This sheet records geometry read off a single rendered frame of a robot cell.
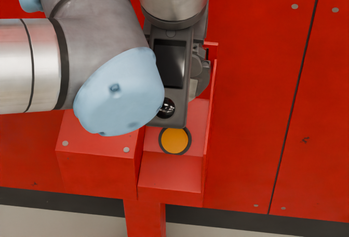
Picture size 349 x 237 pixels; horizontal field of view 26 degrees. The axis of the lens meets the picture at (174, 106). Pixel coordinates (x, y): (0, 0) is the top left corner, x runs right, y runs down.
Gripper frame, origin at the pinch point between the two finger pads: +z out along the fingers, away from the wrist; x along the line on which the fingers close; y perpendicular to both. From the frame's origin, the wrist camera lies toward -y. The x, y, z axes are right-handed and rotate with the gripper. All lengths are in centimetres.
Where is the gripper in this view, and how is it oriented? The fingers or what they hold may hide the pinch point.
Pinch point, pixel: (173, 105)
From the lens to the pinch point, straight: 96.7
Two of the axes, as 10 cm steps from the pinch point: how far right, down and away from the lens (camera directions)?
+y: 1.2, -8.6, 4.9
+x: -9.9, -1.0, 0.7
